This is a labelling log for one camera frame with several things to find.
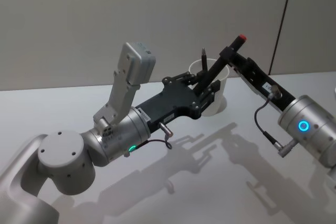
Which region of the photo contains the thin dark right gripper cable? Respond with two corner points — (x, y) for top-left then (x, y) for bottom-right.
(254, 84), (298, 158)

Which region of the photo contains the thin dark left gripper cable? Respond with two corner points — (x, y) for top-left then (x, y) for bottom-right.
(125, 122), (176, 157)

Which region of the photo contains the white paper cup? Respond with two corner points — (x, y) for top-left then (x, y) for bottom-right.
(188, 58), (230, 118)

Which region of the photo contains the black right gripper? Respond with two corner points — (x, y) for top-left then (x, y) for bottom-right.
(218, 46), (297, 112)

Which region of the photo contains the dark grey pen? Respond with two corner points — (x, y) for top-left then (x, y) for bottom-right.
(201, 47), (209, 74)

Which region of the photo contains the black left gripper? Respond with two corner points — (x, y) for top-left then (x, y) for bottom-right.
(136, 71), (221, 133)

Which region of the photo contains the thin dark gripper cable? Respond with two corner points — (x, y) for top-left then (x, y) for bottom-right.
(125, 122), (176, 157)
(254, 84), (298, 158)

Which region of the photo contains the black marker with red cap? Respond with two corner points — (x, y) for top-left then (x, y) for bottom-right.
(195, 34), (248, 92)

